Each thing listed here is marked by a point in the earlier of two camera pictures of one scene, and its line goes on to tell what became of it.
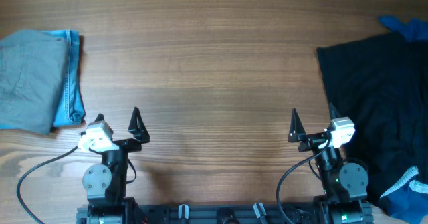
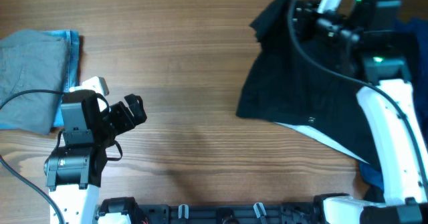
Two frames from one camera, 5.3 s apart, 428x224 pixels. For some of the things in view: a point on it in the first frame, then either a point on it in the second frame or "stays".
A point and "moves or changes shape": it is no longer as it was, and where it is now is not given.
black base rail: [214, 214] stays
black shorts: [380, 85] moves or changes shape
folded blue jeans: [71, 109] stays
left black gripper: [124, 144] → [124, 114]
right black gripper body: [314, 140] → [307, 13]
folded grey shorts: [33, 69] stays
